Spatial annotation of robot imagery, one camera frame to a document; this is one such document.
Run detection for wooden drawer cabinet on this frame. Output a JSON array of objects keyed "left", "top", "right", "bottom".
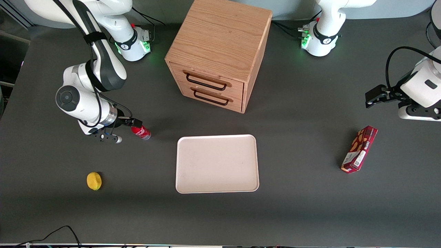
[{"left": 165, "top": 0, "right": 273, "bottom": 114}]

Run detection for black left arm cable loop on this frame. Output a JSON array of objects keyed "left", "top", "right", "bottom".
[{"left": 386, "top": 46, "right": 441, "bottom": 91}]

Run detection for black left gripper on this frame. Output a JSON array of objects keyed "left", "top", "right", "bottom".
[{"left": 365, "top": 83, "right": 411, "bottom": 109}]

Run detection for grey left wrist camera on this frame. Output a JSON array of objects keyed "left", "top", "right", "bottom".
[{"left": 398, "top": 103, "right": 441, "bottom": 122}]

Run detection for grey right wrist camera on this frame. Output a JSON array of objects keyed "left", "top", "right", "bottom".
[{"left": 89, "top": 130, "right": 123, "bottom": 144}]

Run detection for black right arm base cables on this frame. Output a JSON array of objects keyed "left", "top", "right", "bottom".
[{"left": 131, "top": 7, "right": 166, "bottom": 43}]

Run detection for black arm base cables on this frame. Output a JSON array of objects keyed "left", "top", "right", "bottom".
[
  {"left": 131, "top": 7, "right": 166, "bottom": 43},
  {"left": 271, "top": 10, "right": 322, "bottom": 40}
]

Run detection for wooden drawer with black handle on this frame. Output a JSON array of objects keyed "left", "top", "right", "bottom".
[
  {"left": 177, "top": 81, "right": 243, "bottom": 112},
  {"left": 171, "top": 63, "right": 244, "bottom": 100}
]

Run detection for red snack box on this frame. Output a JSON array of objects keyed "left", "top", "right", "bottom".
[{"left": 341, "top": 125, "right": 378, "bottom": 174}]

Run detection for black cable at table edge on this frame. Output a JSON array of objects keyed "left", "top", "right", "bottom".
[{"left": 16, "top": 225, "right": 82, "bottom": 248}]

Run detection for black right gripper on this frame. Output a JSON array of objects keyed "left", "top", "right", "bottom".
[{"left": 114, "top": 109, "right": 143, "bottom": 129}]

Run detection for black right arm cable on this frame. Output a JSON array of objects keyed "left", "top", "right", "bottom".
[{"left": 53, "top": 0, "right": 133, "bottom": 128}]

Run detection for pale pink rectangular tray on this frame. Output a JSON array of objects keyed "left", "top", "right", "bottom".
[{"left": 175, "top": 134, "right": 259, "bottom": 194}]

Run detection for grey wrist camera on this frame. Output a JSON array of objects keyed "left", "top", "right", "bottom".
[
  {"left": 89, "top": 130, "right": 123, "bottom": 144},
  {"left": 398, "top": 103, "right": 441, "bottom": 122}
]

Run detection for yellow lemon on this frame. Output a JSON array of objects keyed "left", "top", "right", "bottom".
[{"left": 86, "top": 172, "right": 102, "bottom": 191}]

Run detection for red coke bottle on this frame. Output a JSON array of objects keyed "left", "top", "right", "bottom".
[{"left": 131, "top": 126, "right": 152, "bottom": 141}]

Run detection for black velcro strap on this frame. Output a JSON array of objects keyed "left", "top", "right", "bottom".
[{"left": 84, "top": 32, "right": 108, "bottom": 44}]

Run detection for black left arm base cables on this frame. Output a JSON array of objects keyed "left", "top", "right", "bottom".
[{"left": 271, "top": 10, "right": 322, "bottom": 40}]

